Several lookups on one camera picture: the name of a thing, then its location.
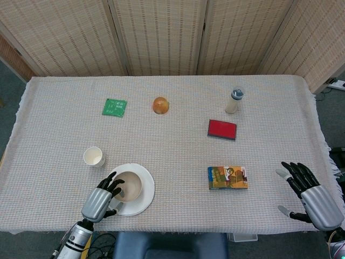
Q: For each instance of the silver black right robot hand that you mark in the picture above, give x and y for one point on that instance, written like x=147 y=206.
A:
x=319 y=207

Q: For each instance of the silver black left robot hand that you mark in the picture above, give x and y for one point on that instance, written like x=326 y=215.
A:
x=97 y=203

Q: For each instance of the beige bowl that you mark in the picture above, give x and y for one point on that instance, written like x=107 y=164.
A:
x=132 y=186

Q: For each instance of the small white paper cup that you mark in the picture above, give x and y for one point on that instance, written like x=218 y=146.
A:
x=93 y=156

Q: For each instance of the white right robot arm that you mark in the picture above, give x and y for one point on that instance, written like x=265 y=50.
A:
x=338 y=246

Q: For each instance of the large white plate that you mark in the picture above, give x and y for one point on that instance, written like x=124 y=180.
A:
x=147 y=189

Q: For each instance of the black object beside table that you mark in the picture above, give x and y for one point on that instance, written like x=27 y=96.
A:
x=338 y=155

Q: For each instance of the white box under table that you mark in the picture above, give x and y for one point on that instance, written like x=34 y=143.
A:
x=242 y=237

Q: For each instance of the blue chair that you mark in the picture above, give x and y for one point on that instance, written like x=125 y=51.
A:
x=169 y=246

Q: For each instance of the colourful printed carton box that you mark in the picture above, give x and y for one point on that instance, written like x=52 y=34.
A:
x=227 y=178

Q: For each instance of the green foil packet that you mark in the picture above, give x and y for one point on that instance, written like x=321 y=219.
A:
x=114 y=108

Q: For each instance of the white woven tablecloth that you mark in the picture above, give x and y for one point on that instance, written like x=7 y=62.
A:
x=188 y=151

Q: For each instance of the orange onion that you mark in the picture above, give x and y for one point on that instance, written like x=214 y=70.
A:
x=161 y=105

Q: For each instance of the white power strip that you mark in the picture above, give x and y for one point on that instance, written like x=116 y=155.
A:
x=339 y=85

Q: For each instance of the red ink pad case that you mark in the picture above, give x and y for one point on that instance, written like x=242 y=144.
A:
x=222 y=129

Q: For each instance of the cream bottle with blue cap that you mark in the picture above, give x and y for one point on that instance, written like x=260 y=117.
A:
x=232 y=105

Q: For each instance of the beige woven folding screen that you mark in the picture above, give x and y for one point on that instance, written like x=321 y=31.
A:
x=161 y=35

